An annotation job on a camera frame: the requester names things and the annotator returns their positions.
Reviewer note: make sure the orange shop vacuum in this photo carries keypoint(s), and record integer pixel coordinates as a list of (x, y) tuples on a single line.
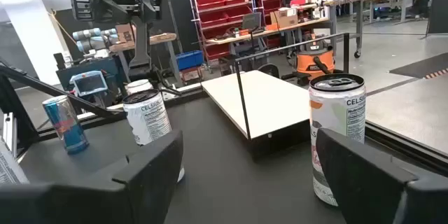
[(315, 63)]

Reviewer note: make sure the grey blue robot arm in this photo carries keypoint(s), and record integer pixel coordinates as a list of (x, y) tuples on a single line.
[(91, 38)]

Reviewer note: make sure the black office chair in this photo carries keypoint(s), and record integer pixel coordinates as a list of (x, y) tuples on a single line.
[(269, 70)]

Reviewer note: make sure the black laptop on workbench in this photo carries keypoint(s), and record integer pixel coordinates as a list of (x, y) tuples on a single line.
[(251, 21)]

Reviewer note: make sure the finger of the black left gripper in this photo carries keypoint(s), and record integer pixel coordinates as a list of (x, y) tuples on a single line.
[(156, 7), (81, 5)]

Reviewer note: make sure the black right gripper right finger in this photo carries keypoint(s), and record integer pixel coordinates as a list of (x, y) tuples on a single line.
[(367, 189)]

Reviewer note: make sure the Celsius Arctic Vibe can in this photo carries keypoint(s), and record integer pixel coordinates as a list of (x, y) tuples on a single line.
[(147, 119)]

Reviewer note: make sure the black aluminium rig frame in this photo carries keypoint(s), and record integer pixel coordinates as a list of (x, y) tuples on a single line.
[(52, 89)]

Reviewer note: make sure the black metal shelf frame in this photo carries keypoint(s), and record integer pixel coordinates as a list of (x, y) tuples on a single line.
[(346, 54)]

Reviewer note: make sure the small cardboard box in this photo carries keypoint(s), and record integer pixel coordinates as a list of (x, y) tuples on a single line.
[(125, 34)]

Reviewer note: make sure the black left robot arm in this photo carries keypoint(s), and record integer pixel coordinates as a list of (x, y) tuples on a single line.
[(140, 49)]

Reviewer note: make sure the silver Diet Coke can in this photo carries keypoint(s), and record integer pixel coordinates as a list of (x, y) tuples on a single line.
[(139, 85)]

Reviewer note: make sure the blue grey teach pendant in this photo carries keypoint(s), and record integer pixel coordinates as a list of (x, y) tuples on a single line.
[(89, 84)]

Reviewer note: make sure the brown cardboard box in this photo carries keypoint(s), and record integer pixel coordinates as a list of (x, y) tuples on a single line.
[(285, 17)]

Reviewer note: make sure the blue plastic bin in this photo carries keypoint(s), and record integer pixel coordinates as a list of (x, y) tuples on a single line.
[(189, 60)]

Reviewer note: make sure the long wooden workbench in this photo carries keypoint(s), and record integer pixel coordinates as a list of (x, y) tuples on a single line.
[(245, 35)]

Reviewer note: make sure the black hazard-striped floor mat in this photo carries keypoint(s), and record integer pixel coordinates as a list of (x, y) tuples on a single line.
[(420, 64)]

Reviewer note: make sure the wooden shelf board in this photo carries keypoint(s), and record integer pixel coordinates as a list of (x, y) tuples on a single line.
[(266, 105)]

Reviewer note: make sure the small wooden workbench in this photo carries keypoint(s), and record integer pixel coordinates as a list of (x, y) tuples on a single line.
[(161, 37)]

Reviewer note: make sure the blue silver Red Bull can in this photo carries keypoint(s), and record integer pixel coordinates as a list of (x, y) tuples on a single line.
[(66, 126)]

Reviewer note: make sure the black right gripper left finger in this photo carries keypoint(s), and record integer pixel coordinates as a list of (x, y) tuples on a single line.
[(140, 189)]

